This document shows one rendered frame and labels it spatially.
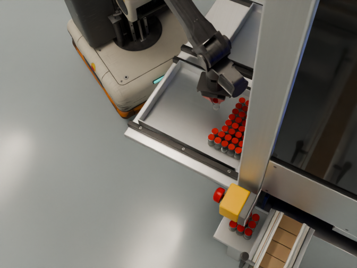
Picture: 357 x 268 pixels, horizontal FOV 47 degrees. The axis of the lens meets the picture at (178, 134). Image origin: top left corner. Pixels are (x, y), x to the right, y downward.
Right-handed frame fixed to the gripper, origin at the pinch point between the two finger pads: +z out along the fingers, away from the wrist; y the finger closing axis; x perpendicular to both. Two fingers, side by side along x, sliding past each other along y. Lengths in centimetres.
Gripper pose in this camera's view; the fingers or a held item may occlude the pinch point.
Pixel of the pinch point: (216, 100)
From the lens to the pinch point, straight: 128.3
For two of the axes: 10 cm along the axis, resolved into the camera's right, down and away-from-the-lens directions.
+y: 9.6, 2.0, -2.0
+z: 0.8, 4.6, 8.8
